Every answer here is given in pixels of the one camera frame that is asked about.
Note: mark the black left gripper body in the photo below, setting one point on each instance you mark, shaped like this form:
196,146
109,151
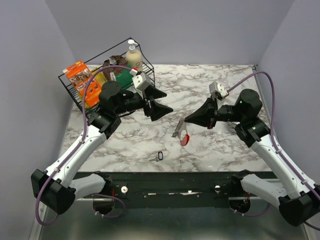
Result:
131,103

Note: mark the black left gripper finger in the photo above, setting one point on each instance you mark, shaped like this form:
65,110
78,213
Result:
153,93
158,110

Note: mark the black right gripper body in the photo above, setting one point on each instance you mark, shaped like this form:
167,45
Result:
228,113

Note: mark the red handled metal key holder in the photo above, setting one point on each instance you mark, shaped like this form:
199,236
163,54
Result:
181,132

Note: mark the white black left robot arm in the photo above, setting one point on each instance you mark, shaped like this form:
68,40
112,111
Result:
56,187

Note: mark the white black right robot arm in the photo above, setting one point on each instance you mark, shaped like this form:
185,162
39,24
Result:
296,199

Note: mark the brown green coffee bag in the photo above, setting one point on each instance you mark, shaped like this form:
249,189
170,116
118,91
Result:
118,74

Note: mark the yellow snack bag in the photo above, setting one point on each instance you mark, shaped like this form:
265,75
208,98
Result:
101,80

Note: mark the cream pump lotion bottle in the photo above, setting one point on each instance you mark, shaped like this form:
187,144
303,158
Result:
134,56

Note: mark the key with black tag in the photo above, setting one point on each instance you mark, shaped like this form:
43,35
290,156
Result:
159,157

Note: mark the orange product box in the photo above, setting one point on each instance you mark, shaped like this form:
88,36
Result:
79,75

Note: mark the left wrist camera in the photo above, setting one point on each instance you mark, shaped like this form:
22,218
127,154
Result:
141,81

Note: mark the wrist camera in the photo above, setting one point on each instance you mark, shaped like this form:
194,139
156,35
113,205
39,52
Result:
218,91
141,81

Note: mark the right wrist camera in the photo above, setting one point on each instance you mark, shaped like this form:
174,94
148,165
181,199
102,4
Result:
218,91

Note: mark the black metal base rail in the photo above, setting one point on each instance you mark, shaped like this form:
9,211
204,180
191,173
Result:
162,190

